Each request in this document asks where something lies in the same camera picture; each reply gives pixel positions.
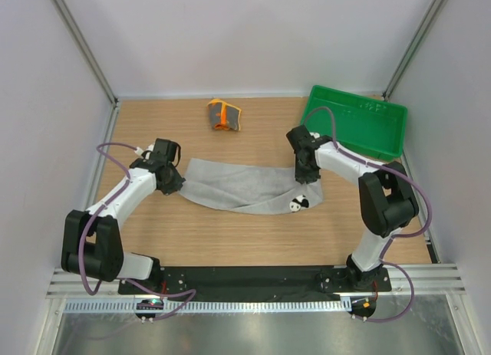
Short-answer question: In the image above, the grey panda towel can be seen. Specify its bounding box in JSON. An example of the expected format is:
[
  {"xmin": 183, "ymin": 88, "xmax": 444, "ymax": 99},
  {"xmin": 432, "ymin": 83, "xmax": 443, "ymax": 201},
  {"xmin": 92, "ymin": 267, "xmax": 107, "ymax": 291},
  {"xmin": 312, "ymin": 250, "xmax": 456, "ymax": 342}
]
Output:
[{"xmin": 180, "ymin": 158, "xmax": 324, "ymax": 215}]

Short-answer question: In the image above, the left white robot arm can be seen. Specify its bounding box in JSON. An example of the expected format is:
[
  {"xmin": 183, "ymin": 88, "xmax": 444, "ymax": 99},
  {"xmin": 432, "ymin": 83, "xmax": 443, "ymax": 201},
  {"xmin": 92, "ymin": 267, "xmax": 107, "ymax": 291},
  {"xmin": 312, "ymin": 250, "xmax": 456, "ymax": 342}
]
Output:
[{"xmin": 61, "ymin": 138, "xmax": 185, "ymax": 294}]

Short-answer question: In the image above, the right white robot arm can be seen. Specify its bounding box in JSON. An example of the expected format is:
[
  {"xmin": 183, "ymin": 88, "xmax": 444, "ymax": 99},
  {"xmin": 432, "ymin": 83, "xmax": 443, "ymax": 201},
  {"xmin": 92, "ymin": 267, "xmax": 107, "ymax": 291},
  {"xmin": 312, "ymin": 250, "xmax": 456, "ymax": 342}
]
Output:
[{"xmin": 286, "ymin": 125, "xmax": 419, "ymax": 291}]

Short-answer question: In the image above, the rolled grey orange towel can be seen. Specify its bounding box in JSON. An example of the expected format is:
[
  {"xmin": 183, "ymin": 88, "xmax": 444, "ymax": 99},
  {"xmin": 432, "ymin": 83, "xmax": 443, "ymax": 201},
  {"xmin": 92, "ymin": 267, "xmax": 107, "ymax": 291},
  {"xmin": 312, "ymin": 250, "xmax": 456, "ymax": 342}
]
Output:
[{"xmin": 206, "ymin": 98, "xmax": 242, "ymax": 132}]

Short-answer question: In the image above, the green plastic tray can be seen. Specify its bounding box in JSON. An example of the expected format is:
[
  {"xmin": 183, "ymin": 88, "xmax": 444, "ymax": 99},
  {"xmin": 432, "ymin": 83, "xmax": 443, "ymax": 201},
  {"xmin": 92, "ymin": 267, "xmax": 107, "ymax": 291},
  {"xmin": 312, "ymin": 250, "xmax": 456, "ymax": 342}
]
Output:
[{"xmin": 301, "ymin": 85, "xmax": 407, "ymax": 161}]

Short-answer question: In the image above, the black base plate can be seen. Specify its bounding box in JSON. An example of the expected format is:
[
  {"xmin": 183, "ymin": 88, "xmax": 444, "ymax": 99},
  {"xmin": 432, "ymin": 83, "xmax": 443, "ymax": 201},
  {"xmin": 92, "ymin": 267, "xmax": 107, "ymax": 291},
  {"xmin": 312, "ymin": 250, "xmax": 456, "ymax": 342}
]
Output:
[{"xmin": 139, "ymin": 265, "xmax": 392, "ymax": 303}]

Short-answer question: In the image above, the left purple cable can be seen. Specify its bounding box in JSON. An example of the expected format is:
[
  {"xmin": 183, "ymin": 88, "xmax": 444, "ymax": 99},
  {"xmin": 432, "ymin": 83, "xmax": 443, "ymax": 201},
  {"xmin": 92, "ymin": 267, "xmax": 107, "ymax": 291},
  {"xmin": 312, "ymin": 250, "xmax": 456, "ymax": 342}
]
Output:
[{"xmin": 78, "ymin": 141, "xmax": 196, "ymax": 322}]

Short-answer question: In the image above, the white slotted cable duct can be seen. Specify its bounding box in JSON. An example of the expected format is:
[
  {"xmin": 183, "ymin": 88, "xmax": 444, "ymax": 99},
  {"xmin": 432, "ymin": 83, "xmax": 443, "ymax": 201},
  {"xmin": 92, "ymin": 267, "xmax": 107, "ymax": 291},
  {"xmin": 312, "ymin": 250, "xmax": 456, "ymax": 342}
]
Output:
[{"xmin": 64, "ymin": 297, "xmax": 351, "ymax": 315}]

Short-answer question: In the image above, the left aluminium frame post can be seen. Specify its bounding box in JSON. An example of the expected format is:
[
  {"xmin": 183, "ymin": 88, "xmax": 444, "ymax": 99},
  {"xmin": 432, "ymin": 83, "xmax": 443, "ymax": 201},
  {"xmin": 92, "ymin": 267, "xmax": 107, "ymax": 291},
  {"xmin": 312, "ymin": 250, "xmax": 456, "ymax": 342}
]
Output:
[{"xmin": 51, "ymin": 0, "xmax": 118, "ymax": 107}]

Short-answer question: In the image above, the aluminium frame post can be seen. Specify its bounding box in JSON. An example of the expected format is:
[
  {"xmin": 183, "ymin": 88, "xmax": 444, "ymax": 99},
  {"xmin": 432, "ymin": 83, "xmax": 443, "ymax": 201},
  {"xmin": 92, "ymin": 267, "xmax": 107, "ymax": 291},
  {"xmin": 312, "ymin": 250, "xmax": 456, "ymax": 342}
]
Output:
[
  {"xmin": 382, "ymin": 0, "xmax": 448, "ymax": 102},
  {"xmin": 51, "ymin": 0, "xmax": 118, "ymax": 107}
]

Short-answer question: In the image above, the right aluminium frame post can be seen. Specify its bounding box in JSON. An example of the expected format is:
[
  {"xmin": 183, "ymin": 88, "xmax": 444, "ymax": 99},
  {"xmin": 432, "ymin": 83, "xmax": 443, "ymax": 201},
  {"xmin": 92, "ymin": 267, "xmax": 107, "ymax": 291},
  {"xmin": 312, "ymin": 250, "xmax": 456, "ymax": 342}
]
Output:
[{"xmin": 382, "ymin": 0, "xmax": 448, "ymax": 102}]

